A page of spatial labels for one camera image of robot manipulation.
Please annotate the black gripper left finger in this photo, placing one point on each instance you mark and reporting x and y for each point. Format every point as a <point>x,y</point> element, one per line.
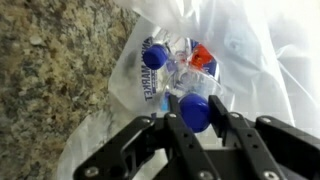
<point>173,150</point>

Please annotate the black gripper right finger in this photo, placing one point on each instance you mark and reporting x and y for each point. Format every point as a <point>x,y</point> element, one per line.
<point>260,150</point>

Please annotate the small blue-capped water bottle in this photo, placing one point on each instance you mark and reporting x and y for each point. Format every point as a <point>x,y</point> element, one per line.
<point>155,56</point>
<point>195,112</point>

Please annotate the translucent white plastic bag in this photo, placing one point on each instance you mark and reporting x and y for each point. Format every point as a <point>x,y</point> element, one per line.
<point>260,66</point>

